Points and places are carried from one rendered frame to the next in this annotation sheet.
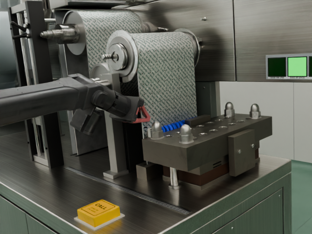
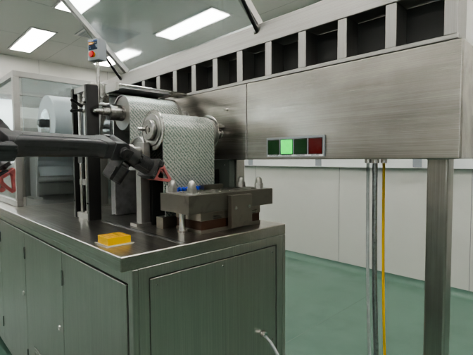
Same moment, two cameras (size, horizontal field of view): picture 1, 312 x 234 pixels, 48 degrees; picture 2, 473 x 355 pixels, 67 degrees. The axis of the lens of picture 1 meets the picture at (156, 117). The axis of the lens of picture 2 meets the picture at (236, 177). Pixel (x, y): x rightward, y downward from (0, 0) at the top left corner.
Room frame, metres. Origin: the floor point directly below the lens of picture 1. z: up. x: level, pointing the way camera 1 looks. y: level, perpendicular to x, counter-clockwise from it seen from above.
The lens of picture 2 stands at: (-0.31, -0.18, 1.14)
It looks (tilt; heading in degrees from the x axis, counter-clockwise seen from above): 3 degrees down; 358
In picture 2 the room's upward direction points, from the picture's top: straight up
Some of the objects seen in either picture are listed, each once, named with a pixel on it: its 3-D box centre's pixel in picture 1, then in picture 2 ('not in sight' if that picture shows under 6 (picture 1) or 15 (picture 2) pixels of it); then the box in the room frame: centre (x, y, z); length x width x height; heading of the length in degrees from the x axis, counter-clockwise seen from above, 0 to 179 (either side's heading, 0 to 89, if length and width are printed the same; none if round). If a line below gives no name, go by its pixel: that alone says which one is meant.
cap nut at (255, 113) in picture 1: (255, 110); (258, 182); (1.07, -0.31, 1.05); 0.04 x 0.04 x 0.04
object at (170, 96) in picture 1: (170, 100); (190, 169); (1.06, -0.05, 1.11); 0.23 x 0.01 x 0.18; 132
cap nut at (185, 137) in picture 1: (185, 133); (191, 187); (0.86, -0.07, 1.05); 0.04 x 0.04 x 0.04
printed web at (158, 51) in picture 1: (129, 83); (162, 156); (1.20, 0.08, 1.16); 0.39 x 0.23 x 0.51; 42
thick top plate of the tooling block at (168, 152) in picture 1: (212, 136); (219, 198); (1.00, -0.16, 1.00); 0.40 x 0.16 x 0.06; 132
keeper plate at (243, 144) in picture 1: (243, 152); (241, 210); (0.94, -0.23, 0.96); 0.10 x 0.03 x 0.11; 132
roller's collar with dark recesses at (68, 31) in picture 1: (66, 34); (115, 112); (1.19, 0.27, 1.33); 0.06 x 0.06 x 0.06; 42
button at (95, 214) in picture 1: (98, 212); (114, 239); (0.74, 0.15, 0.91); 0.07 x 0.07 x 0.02; 42
